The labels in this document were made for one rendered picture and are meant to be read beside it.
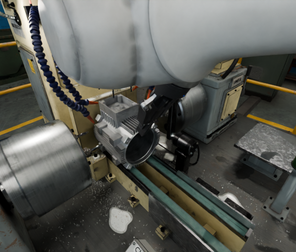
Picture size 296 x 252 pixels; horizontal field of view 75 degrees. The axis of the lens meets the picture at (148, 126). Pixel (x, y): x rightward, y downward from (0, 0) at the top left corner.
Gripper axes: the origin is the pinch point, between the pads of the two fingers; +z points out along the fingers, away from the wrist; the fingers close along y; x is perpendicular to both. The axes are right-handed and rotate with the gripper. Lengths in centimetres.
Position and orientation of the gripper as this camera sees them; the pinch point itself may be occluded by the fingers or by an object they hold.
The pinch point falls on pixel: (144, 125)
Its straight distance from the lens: 53.8
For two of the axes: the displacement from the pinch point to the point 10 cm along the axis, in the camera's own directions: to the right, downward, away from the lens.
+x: 5.8, 7.8, -2.5
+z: -3.4, 5.1, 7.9
